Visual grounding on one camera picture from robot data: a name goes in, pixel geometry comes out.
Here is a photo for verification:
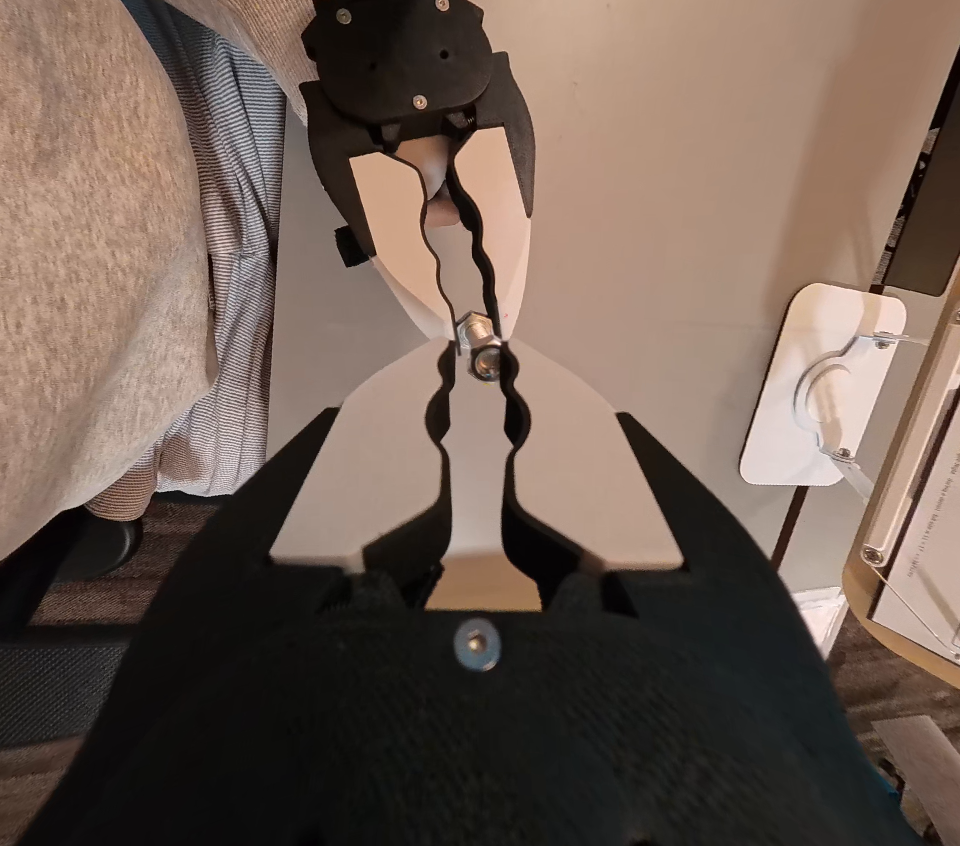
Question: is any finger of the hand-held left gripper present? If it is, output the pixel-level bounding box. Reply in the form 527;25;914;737
347;150;460;342
448;125;534;342

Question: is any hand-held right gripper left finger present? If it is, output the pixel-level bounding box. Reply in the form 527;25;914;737
267;338;459;609

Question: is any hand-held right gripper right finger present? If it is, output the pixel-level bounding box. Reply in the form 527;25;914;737
501;342;691;609

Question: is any silver hex bolt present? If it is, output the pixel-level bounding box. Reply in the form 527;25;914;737
453;309;503;375

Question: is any silver hex nut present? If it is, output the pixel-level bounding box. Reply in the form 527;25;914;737
462;341;506;387

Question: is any grey desk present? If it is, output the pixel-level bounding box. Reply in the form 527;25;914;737
266;0;952;609

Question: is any person's left hand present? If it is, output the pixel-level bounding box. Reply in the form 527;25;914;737
421;182;461;231

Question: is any wooden document stand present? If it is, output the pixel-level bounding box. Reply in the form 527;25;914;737
738;264;960;672

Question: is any laminated paper sheet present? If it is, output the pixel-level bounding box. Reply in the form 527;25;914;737
792;587;846;662

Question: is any person's beige sweater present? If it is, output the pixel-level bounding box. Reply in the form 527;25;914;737
0;0;220;564

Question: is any white instruction sheet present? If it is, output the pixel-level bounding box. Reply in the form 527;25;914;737
873;396;960;646

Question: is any white paper bag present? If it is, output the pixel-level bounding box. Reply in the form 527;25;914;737
868;710;960;796

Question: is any black desk cable hatch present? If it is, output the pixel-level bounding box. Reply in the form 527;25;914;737
885;85;960;297

